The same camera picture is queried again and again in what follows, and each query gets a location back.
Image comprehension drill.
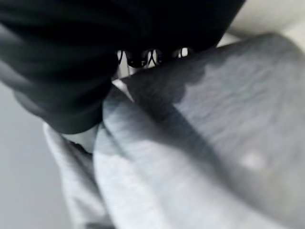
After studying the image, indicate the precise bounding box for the light grey garment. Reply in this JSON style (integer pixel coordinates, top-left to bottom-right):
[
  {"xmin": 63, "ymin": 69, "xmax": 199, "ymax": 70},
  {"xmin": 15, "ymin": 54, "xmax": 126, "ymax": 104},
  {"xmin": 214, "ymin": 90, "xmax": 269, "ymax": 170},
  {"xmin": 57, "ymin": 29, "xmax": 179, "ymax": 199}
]
[{"xmin": 42, "ymin": 33, "xmax": 305, "ymax": 229}]

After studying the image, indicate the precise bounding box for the right robot hand black cloth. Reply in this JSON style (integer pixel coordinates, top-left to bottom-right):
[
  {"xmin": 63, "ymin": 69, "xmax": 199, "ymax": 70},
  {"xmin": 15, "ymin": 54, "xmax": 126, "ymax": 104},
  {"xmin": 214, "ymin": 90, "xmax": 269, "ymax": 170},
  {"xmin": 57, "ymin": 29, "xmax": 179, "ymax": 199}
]
[{"xmin": 0, "ymin": 0, "xmax": 246, "ymax": 135}]

